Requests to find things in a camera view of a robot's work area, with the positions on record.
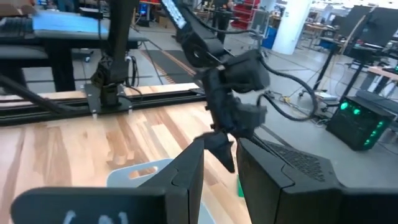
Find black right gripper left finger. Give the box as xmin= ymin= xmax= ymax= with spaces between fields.
xmin=11 ymin=139 xmax=205 ymax=224

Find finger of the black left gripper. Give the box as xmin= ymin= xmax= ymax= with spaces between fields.
xmin=194 ymin=132 xmax=236 ymax=174

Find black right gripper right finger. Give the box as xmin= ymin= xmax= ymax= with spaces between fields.
xmin=236 ymin=138 xmax=398 ymax=224

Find green block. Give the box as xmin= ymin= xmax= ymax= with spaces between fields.
xmin=237 ymin=175 xmax=245 ymax=198

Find white plastic bin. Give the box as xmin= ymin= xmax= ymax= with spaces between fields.
xmin=106 ymin=157 xmax=216 ymax=224

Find black perforated case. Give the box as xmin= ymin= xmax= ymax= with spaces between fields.
xmin=254 ymin=138 xmax=341 ymax=184

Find black striped floor mat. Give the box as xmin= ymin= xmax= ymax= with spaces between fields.
xmin=140 ymin=49 xmax=200 ymax=85

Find blue bin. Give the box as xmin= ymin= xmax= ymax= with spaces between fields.
xmin=262 ymin=26 xmax=278 ymax=50

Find person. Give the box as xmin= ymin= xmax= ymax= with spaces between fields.
xmin=210 ymin=0 xmax=234 ymax=44

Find shelf with red bins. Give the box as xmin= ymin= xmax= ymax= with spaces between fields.
xmin=230 ymin=0 xmax=262 ymax=31

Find white building column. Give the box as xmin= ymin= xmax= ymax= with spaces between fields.
xmin=271 ymin=0 xmax=314 ymax=56

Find computer tower green lights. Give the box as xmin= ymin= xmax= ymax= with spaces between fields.
xmin=325 ymin=95 xmax=396 ymax=152

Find black monitor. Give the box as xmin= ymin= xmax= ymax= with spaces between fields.
xmin=357 ymin=6 xmax=398 ymax=49
xmin=337 ymin=4 xmax=371 ymax=38

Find black workbench table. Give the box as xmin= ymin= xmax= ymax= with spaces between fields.
xmin=0 ymin=9 xmax=149 ymax=93

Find wooden desk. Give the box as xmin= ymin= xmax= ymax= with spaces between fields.
xmin=366 ymin=66 xmax=398 ymax=94

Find blue table mat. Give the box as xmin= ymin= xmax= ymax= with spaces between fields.
xmin=32 ymin=10 xmax=110 ymax=34

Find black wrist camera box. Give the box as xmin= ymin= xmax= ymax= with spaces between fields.
xmin=238 ymin=104 xmax=268 ymax=139

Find black table frame rail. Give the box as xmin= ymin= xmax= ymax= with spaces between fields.
xmin=0 ymin=88 xmax=206 ymax=127

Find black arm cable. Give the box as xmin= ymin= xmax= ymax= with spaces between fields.
xmin=257 ymin=57 xmax=320 ymax=123

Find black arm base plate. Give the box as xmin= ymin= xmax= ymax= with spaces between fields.
xmin=83 ymin=82 xmax=135 ymax=115

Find black diagonal frame brace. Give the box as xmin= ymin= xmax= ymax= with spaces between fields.
xmin=0 ymin=73 xmax=68 ymax=114

